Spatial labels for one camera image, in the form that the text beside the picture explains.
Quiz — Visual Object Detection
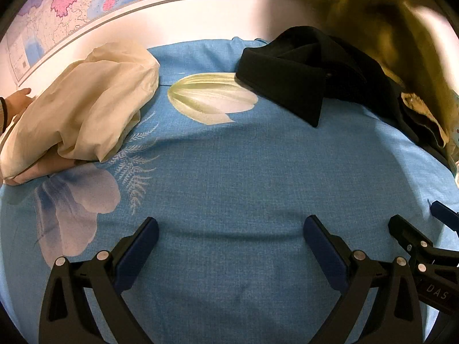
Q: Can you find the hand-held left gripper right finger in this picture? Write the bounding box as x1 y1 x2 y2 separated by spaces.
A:
303 215 424 344

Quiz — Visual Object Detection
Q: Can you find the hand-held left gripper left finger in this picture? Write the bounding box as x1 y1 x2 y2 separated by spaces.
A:
39 217 159 344

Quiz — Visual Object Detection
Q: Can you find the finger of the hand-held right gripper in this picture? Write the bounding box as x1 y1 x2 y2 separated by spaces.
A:
430 201 459 230
388 215 459 276

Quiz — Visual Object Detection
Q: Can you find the black coat with brass buttons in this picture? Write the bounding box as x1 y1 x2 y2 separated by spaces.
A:
235 26 456 173

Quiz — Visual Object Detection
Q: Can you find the blue floral bedsheet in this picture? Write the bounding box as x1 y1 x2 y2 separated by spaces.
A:
0 37 459 344

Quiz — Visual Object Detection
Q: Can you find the cream cloth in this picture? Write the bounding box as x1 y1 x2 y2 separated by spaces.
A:
0 41 161 181

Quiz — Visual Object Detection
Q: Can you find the olive jacket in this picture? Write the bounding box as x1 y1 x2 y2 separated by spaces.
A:
287 0 459 147

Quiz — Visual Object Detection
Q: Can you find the wall map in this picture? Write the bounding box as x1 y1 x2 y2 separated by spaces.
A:
0 0 268 83

